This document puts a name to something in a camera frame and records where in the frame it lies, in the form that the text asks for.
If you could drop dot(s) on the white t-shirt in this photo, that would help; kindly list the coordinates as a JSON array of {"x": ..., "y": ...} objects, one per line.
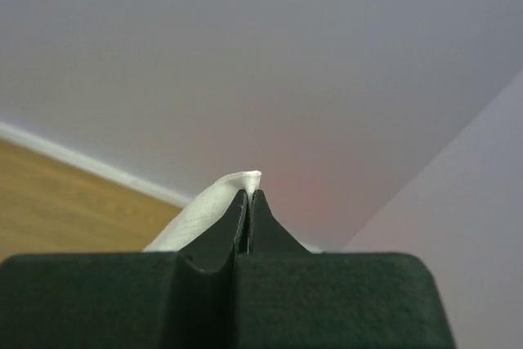
[{"x": 204, "y": 211}]

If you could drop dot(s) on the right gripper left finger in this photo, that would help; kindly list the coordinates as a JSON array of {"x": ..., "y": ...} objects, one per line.
[{"x": 126, "y": 300}]

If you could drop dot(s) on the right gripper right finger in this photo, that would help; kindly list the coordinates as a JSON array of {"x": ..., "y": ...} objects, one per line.
[{"x": 290, "y": 297}]

